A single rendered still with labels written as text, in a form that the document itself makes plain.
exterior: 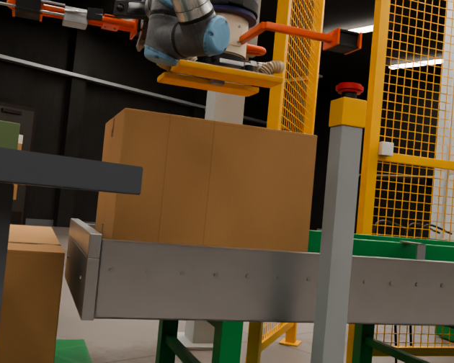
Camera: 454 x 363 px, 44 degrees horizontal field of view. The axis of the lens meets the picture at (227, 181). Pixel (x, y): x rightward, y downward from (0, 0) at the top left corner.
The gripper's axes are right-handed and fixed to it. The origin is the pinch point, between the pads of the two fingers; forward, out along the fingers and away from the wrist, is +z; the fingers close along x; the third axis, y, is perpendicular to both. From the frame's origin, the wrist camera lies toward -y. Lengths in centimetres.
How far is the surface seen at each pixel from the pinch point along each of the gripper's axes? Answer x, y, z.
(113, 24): -1.4, -7.9, -1.8
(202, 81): -12.2, 24.1, 5.8
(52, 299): -81, -18, -18
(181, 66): -12.9, 11.6, -12.3
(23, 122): 66, -35, 923
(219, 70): -12.2, 23.2, -13.2
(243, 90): -12.7, 39.0, 6.1
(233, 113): -6, 68, 94
